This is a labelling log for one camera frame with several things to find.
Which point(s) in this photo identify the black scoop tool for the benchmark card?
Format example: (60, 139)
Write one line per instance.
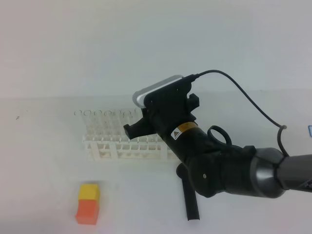
(191, 206)

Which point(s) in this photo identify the white test tube rack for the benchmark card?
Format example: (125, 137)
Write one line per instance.
(108, 147)

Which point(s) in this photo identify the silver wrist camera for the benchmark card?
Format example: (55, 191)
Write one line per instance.
(139, 96)

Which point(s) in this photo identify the yellow block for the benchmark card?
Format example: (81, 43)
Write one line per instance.
(89, 192)

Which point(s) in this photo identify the orange block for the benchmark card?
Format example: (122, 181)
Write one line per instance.
(87, 212)

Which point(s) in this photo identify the clear test tube in rack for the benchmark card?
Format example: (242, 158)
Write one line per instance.
(97, 122)
(108, 120)
(78, 116)
(86, 118)
(118, 122)
(136, 114)
(127, 117)

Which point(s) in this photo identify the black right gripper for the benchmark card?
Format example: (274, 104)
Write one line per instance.
(167, 113)

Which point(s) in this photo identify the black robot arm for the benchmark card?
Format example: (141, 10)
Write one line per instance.
(213, 166)

